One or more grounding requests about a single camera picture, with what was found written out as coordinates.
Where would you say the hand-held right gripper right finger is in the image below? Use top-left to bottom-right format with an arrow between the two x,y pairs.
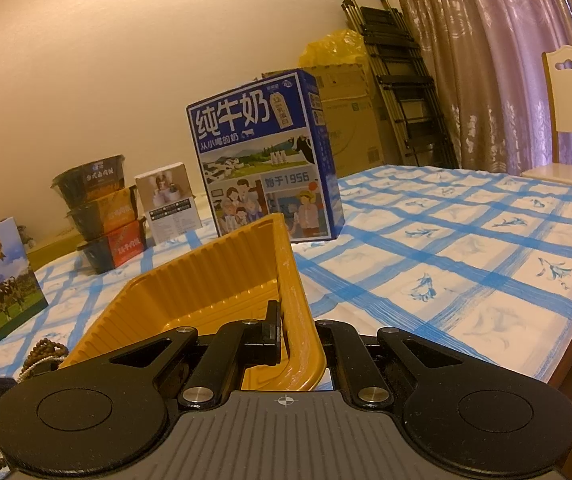
313,320 -> 463,409

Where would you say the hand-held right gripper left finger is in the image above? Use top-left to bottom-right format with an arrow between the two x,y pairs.
108,299 -> 285,411

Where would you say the yellow plastic tray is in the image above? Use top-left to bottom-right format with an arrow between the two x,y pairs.
58,212 -> 329,393

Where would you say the blue checked tablecloth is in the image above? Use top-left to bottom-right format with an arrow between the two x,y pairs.
0,164 -> 572,476

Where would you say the small white product box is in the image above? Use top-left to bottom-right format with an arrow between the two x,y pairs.
134,162 -> 203,244

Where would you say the blue milk carton box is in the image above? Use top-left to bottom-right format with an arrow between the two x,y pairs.
186,68 -> 347,243

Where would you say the black bowl with red label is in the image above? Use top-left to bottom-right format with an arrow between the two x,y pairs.
76,217 -> 148,275

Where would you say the black bowl with orange label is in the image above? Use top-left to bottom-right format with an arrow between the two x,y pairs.
65,185 -> 140,239

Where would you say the large cardboard box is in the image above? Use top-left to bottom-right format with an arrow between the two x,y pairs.
313,62 -> 388,177

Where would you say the black folding ladder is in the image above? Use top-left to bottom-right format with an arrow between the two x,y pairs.
340,0 -> 460,169

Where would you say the cow print milk gift box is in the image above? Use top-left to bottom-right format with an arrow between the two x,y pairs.
0,217 -> 50,368

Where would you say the yellow plastic bag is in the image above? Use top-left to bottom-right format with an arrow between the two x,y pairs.
300,29 -> 368,69

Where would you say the patterned curtain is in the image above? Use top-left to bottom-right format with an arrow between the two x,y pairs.
386,0 -> 572,177

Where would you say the brown wooden bead necklace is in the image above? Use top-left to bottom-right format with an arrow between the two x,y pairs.
20,337 -> 69,378

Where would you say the white pearl necklace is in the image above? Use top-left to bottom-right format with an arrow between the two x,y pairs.
16,355 -> 62,384

